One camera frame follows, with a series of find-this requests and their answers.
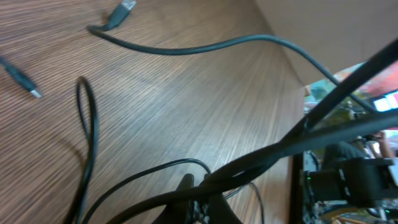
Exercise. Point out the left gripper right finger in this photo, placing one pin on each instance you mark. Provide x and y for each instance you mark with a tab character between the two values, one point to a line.
217	209

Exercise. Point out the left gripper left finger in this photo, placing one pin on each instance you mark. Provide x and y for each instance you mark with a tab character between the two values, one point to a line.
178	212

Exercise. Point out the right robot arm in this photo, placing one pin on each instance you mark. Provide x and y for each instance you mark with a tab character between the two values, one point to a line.
326	195

